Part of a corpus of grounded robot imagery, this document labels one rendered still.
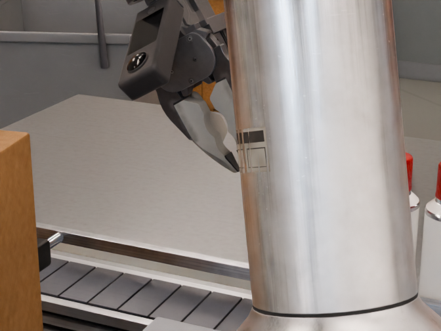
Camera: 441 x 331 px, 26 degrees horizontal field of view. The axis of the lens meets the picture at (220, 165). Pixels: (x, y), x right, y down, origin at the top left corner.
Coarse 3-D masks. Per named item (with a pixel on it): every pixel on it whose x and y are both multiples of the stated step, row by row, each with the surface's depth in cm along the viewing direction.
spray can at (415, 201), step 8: (408, 160) 90; (408, 168) 90; (408, 176) 90; (408, 184) 90; (416, 200) 91; (416, 208) 91; (416, 216) 91; (416, 224) 92; (416, 232) 92; (416, 240) 93
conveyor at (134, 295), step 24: (72, 264) 115; (48, 288) 109; (72, 288) 109; (96, 288) 109; (120, 288) 109; (144, 288) 109; (168, 288) 109; (192, 288) 109; (120, 312) 105; (144, 312) 104; (168, 312) 104; (192, 312) 104; (216, 312) 104; (240, 312) 104
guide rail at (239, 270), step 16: (64, 240) 105; (80, 240) 104; (96, 240) 103; (112, 240) 102; (128, 240) 102; (144, 256) 101; (160, 256) 100; (176, 256) 99; (192, 256) 98; (208, 256) 98; (208, 272) 98; (224, 272) 97; (240, 272) 96; (432, 304) 89
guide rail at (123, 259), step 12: (72, 252) 115; (84, 252) 114; (96, 252) 113; (108, 252) 112; (132, 264) 111; (144, 264) 111; (156, 264) 110; (192, 276) 108; (204, 276) 108; (216, 276) 107; (228, 276) 106
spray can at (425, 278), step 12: (432, 204) 89; (432, 216) 89; (432, 228) 89; (432, 240) 89; (432, 252) 90; (432, 264) 90; (420, 276) 92; (432, 276) 90; (420, 288) 92; (432, 288) 91
